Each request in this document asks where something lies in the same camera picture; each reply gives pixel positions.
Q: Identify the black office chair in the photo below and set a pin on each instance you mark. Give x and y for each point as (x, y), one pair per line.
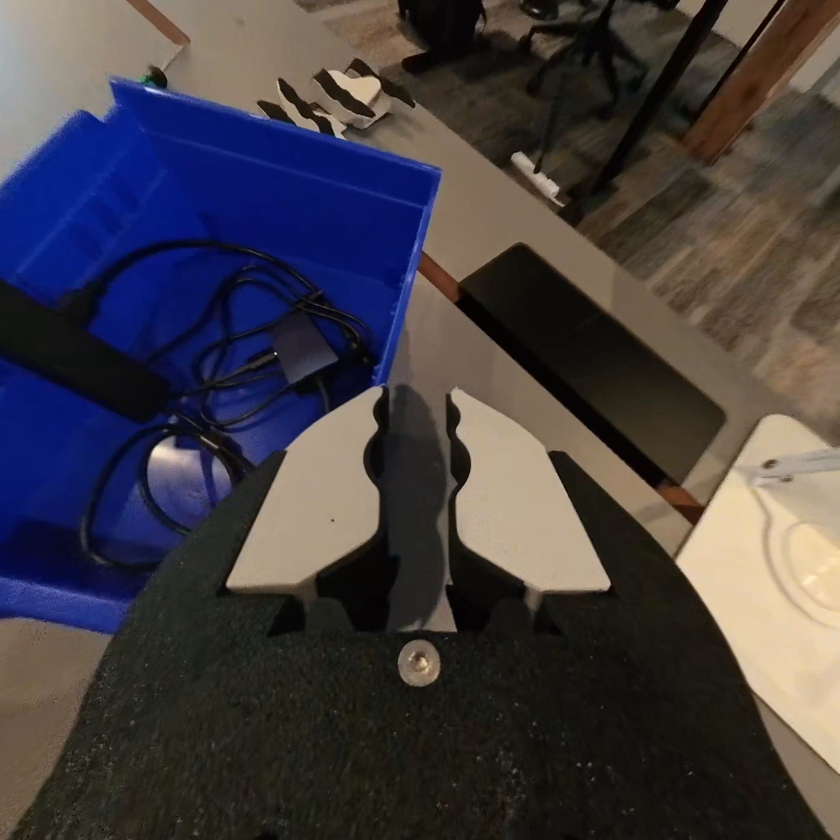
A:
(590, 46)

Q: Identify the long black usb hub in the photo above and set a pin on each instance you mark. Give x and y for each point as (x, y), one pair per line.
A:
(65, 348)

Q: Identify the blue plastic bin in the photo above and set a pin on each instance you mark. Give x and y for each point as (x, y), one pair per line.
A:
(262, 197)

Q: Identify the white power strip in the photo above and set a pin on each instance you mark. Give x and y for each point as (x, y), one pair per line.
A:
(538, 178)

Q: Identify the instruction sign stand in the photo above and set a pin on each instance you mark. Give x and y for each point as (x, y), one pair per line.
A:
(741, 590)

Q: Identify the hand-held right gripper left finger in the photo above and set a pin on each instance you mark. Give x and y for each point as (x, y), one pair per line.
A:
(308, 512)

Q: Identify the grey usb hub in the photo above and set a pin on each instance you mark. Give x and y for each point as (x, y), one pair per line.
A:
(305, 348)

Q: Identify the wooden post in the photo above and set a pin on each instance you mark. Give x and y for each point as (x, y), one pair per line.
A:
(754, 79)

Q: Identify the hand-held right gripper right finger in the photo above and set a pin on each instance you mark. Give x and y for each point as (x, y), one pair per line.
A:
(525, 518)

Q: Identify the small green black object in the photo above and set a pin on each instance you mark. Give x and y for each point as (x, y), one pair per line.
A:
(154, 77)

